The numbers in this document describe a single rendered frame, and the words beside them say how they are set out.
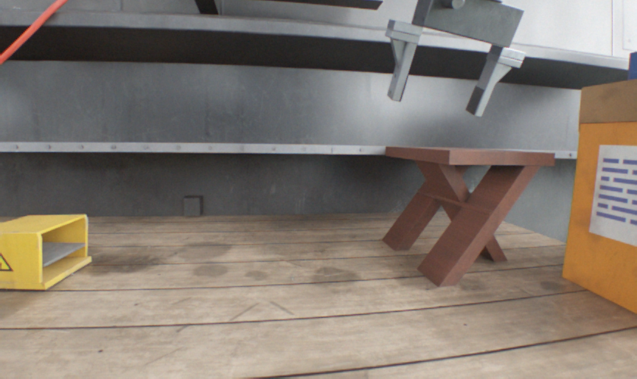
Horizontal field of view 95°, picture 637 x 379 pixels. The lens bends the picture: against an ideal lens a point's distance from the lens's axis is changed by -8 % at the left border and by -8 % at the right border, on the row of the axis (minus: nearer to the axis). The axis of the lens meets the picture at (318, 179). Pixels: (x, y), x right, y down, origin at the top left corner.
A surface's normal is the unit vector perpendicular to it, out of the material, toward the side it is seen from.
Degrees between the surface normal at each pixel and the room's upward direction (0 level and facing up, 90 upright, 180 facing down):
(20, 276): 90
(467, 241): 54
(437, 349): 0
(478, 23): 114
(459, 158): 90
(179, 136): 90
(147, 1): 87
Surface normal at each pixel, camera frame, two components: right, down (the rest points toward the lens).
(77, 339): 0.02, -0.99
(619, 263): -0.99, 0.00
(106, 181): 0.16, 0.12
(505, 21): 0.09, 0.51
